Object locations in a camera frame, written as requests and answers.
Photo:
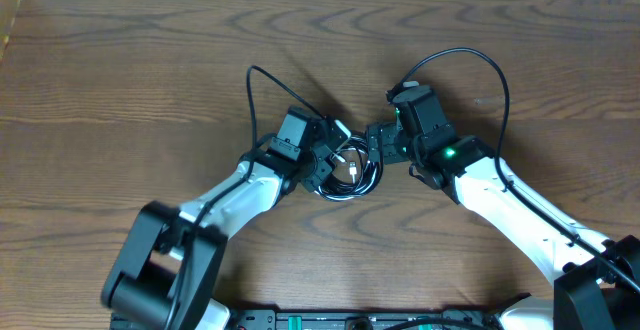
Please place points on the brown cardboard side panel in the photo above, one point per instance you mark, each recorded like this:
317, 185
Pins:
8, 13

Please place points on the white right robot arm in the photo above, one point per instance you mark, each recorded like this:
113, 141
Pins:
595, 279

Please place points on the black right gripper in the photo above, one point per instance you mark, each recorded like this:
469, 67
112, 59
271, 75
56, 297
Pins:
381, 138

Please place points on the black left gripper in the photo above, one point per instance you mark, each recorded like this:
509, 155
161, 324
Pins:
318, 179

